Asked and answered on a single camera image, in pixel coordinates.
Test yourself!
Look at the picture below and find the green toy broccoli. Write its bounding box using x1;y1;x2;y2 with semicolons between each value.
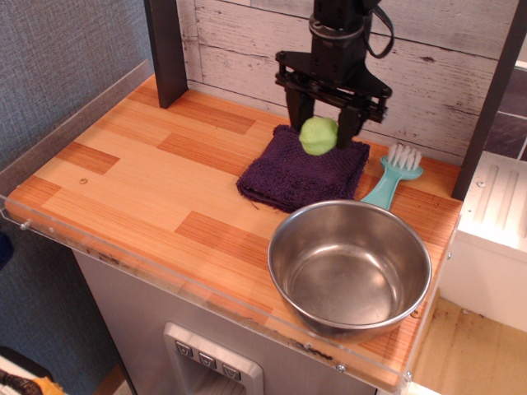
299;117;338;156

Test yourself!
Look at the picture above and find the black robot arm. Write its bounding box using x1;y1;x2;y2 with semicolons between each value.
276;0;394;149

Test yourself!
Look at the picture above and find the dark left shelf post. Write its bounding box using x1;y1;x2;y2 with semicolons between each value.
144;0;188;109

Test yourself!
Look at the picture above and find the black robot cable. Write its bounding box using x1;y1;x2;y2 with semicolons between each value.
364;0;395;59

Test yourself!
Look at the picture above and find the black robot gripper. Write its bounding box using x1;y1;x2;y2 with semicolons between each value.
276;16;392;149

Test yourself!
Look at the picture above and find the teal dish brush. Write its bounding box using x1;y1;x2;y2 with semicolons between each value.
361;144;423;210

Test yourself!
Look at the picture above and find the grey toy fridge cabinet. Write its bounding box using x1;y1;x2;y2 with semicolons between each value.
74;253;376;394

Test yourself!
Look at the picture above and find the silver ice dispenser panel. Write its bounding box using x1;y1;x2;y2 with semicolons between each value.
163;323;264;395

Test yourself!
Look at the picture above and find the stainless steel bowl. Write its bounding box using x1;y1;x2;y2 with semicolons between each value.
268;200;432;341

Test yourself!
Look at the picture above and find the dark right shelf post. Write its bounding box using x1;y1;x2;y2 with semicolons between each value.
451;0;526;201

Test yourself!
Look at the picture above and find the clear acrylic left guard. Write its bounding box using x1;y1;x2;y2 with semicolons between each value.
1;60;153;197

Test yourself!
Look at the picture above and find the purple folded cloth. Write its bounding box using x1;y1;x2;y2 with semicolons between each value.
236;125;371;213

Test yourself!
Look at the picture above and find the dark shelf post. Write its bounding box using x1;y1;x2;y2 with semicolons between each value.
144;0;188;109
451;0;526;201

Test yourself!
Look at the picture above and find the white toy sink unit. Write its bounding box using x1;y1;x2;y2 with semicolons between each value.
436;61;527;334

